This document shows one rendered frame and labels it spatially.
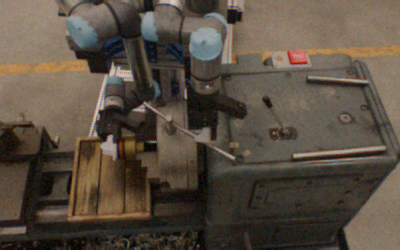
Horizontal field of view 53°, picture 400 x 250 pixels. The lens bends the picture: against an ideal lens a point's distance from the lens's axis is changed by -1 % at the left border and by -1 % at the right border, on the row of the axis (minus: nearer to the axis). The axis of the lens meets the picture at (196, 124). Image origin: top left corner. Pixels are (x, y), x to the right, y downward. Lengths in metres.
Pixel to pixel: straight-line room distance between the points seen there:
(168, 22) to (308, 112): 0.55
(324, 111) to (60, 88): 2.21
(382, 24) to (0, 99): 3.08
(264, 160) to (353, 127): 0.31
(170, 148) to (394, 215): 1.77
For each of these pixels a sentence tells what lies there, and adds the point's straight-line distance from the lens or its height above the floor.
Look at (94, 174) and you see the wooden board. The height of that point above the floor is 0.88.
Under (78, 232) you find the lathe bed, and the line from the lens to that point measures 1.75.
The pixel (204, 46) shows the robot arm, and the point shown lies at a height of 1.64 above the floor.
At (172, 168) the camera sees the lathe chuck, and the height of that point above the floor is 1.16.
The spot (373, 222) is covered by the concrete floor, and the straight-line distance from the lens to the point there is 2.68.
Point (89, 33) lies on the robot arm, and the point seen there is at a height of 1.40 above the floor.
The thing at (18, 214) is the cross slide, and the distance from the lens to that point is 1.56.
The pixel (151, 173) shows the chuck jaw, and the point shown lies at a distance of 1.36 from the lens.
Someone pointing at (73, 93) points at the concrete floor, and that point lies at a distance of 3.10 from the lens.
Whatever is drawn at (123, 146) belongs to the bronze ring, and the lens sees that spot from 1.42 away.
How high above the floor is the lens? 2.30
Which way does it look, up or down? 55 degrees down
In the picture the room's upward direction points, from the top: straight up
